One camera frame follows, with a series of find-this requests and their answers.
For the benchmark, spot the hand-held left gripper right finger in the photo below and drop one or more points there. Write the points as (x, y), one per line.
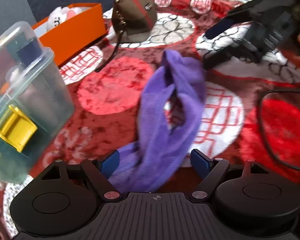
(199, 161)

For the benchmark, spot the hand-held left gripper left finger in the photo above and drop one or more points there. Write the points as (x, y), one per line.
(110, 162)

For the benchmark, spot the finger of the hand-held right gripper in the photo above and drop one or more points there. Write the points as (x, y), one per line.
(222, 25)
(227, 52)

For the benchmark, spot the purple fleece towel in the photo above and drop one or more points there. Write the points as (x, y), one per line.
(160, 135)

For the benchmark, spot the white speckled cloth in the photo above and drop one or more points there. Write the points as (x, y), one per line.
(12, 200)

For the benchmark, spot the orange cardboard box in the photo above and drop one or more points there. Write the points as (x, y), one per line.
(75, 32)

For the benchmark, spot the white plush toy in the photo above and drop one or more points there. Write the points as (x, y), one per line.
(57, 17)

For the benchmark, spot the red floral printed blanket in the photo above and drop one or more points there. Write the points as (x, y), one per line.
(110, 92)

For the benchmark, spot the brown striped pouch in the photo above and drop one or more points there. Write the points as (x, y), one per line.
(137, 17)

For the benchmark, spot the clear plastic storage box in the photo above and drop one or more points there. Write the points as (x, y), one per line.
(40, 97)

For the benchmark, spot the blue capped bottle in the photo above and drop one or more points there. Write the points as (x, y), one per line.
(30, 51)

